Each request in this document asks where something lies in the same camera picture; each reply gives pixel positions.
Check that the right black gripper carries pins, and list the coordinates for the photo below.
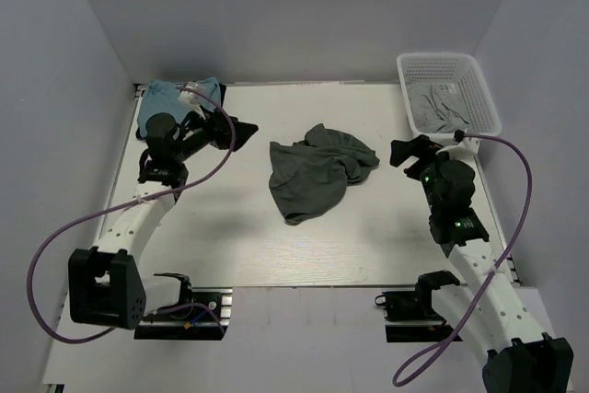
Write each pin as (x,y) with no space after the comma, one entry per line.
(402,150)

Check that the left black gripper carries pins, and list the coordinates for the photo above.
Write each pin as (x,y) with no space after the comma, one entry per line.
(217,125)

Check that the dark grey t-shirt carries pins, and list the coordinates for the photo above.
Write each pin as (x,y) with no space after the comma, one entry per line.
(311,176)

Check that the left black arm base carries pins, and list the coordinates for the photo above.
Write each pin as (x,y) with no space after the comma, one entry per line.
(177,311)

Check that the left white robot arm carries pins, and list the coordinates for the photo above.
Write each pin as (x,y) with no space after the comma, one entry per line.
(105,285)

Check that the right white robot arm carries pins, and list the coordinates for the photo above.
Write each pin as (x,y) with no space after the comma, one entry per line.
(476,300)

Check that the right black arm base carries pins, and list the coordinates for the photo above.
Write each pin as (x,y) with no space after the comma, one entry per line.
(409,315)

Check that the light grey t-shirt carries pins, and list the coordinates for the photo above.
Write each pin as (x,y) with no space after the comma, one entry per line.
(437,107)

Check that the white plastic basket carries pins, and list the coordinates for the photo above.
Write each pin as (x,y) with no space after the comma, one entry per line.
(449,67)

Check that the folded light blue t-shirt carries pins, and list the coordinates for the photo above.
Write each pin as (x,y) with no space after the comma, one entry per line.
(161,100)

